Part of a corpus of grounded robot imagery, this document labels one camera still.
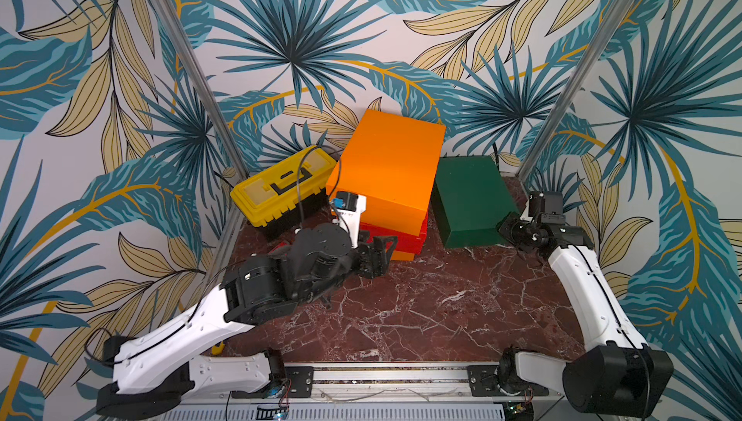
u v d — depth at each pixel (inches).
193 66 33.5
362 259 18.6
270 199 35.1
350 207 18.0
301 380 28.8
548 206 23.4
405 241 30.0
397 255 34.7
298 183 36.8
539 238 21.9
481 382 28.9
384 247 18.7
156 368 14.3
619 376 15.7
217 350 30.3
